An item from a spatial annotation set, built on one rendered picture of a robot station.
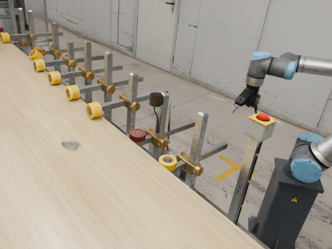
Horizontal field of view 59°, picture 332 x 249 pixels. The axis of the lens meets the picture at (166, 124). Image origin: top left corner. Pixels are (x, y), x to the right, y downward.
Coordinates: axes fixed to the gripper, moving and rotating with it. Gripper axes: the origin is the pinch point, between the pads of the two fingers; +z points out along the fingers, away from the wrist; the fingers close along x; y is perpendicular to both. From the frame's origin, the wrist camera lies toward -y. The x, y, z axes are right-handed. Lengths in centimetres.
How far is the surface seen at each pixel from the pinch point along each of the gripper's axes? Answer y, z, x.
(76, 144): -82, 3, 36
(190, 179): -46.8, 15.4, -3.6
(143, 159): -65, 4, 10
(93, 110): -63, -2, 50
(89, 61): -35, -10, 95
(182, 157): -46.5, 7.3, 3.3
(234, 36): 224, 9, 141
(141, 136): -54, 3, 24
